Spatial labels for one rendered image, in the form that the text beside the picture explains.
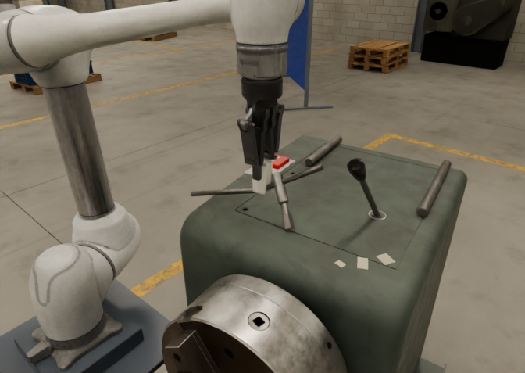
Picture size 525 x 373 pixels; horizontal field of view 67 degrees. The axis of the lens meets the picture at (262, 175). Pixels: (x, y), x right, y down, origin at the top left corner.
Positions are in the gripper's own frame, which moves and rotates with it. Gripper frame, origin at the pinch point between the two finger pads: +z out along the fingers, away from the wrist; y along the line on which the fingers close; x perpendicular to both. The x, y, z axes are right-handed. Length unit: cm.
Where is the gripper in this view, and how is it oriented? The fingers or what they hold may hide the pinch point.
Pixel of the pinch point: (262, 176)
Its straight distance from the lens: 79.9
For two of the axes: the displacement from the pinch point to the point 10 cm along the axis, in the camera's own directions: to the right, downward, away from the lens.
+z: 0.0, 8.9, 4.5
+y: -5.5, 3.8, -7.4
